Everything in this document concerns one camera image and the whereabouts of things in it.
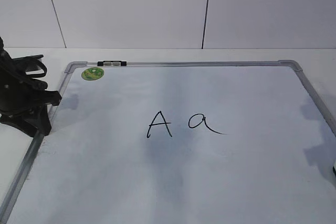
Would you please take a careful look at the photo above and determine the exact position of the white board with grey frame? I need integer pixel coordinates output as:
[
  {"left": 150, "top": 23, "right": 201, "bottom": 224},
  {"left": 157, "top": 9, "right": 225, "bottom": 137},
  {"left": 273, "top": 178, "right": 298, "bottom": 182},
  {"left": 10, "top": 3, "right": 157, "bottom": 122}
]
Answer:
[{"left": 1, "top": 60, "right": 335, "bottom": 223}]

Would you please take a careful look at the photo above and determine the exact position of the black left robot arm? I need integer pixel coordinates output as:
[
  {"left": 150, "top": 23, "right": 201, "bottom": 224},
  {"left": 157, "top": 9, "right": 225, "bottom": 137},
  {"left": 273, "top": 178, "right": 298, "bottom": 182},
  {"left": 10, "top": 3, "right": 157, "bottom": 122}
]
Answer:
[{"left": 1, "top": 40, "right": 61, "bottom": 137}]

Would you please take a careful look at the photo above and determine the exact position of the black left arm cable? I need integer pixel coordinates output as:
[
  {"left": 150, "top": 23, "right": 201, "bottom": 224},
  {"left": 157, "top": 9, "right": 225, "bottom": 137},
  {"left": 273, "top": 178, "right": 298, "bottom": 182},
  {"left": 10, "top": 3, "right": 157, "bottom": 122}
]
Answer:
[{"left": 10, "top": 56, "right": 48, "bottom": 80}]

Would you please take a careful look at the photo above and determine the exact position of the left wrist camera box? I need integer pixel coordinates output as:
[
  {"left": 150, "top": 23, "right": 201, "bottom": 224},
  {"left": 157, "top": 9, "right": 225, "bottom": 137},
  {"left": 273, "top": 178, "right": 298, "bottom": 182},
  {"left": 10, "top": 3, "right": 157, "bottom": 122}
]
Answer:
[{"left": 12, "top": 55, "right": 45, "bottom": 72}]

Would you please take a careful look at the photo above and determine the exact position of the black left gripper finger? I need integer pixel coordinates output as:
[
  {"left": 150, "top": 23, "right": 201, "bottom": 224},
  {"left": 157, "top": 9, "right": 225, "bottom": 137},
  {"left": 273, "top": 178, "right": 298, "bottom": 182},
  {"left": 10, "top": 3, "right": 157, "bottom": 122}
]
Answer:
[{"left": 1, "top": 107, "right": 51, "bottom": 137}]

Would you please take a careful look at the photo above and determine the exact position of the black hanging clip on frame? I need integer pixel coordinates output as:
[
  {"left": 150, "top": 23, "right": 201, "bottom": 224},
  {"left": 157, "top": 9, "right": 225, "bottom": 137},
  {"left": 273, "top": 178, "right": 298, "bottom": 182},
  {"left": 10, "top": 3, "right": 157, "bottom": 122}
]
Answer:
[{"left": 97, "top": 61, "right": 127, "bottom": 67}]

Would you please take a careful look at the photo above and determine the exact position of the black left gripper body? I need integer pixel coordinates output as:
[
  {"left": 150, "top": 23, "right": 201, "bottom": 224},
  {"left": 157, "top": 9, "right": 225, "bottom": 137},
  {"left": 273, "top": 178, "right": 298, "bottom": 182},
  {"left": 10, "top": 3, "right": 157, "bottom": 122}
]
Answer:
[{"left": 1, "top": 56, "right": 61, "bottom": 115}]

